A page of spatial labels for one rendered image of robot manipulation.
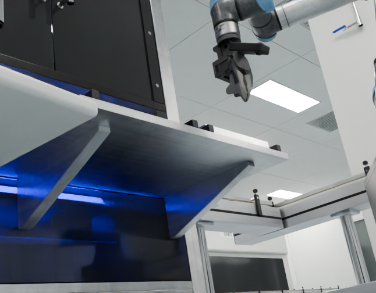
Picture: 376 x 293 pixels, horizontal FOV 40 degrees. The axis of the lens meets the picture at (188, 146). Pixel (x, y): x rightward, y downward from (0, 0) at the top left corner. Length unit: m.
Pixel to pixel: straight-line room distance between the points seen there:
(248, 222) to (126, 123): 1.13
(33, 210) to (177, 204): 0.50
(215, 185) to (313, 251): 9.12
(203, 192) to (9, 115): 0.80
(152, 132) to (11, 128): 0.37
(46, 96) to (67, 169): 0.38
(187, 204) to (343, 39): 1.81
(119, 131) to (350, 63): 2.09
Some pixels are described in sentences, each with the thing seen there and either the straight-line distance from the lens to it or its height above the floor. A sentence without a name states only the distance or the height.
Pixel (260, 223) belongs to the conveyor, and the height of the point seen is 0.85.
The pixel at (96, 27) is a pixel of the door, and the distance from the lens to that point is 1.78.
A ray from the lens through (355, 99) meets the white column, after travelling 2.96.
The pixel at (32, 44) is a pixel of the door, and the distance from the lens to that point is 1.57.
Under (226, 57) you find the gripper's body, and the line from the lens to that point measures 1.52.
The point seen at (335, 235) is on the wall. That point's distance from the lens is 10.33.
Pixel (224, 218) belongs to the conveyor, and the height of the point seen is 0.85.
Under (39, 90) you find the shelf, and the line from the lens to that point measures 0.79.
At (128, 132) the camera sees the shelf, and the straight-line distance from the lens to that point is 1.13.
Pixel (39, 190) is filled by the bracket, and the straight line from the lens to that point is 1.24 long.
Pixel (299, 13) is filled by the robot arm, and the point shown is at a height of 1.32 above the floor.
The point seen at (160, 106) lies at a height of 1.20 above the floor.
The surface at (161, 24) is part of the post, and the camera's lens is 2.02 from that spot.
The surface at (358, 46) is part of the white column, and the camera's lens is 3.05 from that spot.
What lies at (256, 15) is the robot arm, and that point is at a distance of 1.61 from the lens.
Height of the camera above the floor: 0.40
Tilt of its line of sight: 22 degrees up
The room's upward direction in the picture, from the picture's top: 9 degrees counter-clockwise
